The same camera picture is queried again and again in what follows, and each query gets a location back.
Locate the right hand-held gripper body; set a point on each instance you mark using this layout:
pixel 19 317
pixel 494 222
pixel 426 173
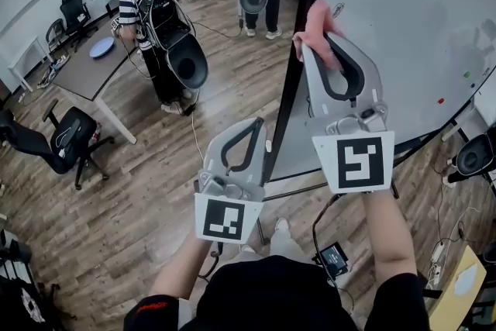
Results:
pixel 360 161

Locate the grey mesh chair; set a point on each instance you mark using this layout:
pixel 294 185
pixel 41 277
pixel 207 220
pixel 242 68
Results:
pixel 56 31

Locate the black high-back chair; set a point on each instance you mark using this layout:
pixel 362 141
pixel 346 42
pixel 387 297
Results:
pixel 73 11

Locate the black printed shirt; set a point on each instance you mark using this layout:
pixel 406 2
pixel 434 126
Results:
pixel 33 306

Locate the black metal rack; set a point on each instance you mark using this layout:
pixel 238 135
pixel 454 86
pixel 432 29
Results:
pixel 15 248

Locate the blue plate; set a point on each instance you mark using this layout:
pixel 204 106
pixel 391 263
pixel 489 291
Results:
pixel 101 47

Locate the yellow wooden table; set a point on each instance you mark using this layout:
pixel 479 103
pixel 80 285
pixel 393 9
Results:
pixel 449 306

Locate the person's light trousers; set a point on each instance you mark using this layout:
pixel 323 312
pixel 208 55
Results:
pixel 288 244

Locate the pink knitted cloth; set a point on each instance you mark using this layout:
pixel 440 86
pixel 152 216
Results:
pixel 315 27

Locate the black battery pack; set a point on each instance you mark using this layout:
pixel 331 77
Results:
pixel 334 257

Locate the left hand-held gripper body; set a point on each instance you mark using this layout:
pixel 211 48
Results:
pixel 224 217

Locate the person's white shoe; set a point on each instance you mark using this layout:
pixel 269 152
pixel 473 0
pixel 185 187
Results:
pixel 281 225
pixel 248 249

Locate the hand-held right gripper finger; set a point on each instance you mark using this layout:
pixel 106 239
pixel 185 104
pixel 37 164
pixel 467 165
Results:
pixel 372 85
pixel 315 89

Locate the black office chair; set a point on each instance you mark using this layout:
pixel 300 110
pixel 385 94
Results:
pixel 73 135

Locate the person's right forearm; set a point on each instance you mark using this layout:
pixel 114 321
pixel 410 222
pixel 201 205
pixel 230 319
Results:
pixel 389 240

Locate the white whiteboard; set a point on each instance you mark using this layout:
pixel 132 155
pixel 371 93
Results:
pixel 407 31

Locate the white power strip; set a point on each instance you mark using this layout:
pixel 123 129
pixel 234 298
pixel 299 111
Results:
pixel 437 252

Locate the person's left forearm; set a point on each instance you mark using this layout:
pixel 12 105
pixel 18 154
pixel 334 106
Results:
pixel 182 267

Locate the white small table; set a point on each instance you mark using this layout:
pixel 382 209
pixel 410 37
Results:
pixel 23 50

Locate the person's black shirt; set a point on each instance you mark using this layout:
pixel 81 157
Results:
pixel 271 298

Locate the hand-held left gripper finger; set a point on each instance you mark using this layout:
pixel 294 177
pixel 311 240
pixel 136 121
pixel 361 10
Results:
pixel 259 166
pixel 213 155

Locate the dark table with white legs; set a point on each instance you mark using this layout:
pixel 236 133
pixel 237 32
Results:
pixel 89 73

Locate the white paper sheet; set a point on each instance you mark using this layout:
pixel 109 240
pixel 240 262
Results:
pixel 467 279

